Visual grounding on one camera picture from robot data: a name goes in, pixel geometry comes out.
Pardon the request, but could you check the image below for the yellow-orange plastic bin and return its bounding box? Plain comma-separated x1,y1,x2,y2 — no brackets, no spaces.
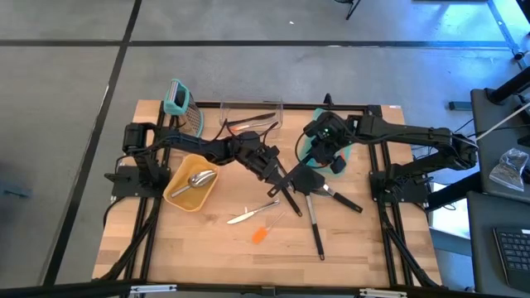
162,153,221,214

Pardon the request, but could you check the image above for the clear plastic bag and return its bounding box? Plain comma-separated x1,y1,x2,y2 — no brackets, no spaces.
489,147,530,193

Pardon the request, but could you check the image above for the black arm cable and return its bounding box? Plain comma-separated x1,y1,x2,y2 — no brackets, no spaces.
212,118,280,144
294,131,318,169

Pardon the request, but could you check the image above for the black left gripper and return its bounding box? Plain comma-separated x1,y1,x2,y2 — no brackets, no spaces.
253,144,293,191

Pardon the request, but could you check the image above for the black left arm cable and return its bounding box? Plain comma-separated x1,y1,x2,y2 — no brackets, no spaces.
212,118,280,144

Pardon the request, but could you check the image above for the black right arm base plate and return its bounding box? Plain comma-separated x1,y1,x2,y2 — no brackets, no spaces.
369,177,431,204

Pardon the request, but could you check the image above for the silver butter knife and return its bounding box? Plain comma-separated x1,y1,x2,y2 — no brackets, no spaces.
226,199,282,226

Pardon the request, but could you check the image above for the silver metal scoop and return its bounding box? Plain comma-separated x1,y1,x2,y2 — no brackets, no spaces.
170,169,219,199

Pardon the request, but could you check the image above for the solid black turner long handle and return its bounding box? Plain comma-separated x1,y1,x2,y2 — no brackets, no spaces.
289,164,327,262

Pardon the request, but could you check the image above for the black computer keyboard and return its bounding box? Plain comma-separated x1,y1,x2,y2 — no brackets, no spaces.
492,226,530,293

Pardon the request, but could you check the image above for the silver bracket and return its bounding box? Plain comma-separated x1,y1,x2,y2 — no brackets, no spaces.
129,283,178,295
359,287,409,298

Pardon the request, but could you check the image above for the dark grey desk with keyboard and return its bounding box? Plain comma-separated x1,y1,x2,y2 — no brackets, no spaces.
466,190,530,297

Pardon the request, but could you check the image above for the black slotted spatula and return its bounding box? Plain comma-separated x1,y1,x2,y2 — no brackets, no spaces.
267,173,301,198

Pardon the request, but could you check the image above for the white cable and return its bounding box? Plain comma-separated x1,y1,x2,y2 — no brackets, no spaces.
475,100,530,142

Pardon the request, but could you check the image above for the black desk beam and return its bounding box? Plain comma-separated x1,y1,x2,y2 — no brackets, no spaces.
425,170,484,213

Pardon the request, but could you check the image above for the metal table leg with caster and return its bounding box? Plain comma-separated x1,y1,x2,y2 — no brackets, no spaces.
487,0,530,70

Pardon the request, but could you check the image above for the black stand leg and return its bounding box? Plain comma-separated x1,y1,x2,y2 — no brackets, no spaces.
334,0,362,21

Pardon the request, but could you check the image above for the black knife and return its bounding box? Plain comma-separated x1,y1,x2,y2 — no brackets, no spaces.
226,112,277,127

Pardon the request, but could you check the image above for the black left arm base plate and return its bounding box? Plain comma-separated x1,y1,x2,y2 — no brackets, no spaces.
104,164,171,199

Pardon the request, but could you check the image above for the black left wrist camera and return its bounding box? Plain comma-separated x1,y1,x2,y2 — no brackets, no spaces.
236,139,263,163

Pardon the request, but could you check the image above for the teal translucent plastic bin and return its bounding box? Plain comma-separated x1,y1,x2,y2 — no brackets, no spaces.
298,107,358,179

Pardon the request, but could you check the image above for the black rig crossbar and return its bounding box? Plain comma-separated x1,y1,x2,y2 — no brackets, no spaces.
0,279,530,298

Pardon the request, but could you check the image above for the black desk leg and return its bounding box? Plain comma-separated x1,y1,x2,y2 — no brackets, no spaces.
487,65,530,105

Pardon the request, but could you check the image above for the steel box grater teal handle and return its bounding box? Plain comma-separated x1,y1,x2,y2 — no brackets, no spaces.
163,78,205,138

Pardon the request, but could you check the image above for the clear plastic bin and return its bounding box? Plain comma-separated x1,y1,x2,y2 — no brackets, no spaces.
219,97,285,132

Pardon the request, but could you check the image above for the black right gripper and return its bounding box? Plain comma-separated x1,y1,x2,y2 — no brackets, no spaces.
304,110,358,175

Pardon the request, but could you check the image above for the small orange spatula clear handle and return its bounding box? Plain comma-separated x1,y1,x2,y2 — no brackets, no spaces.
251,211,287,245

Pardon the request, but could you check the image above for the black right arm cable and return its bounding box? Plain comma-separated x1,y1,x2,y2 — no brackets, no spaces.
294,131,318,169

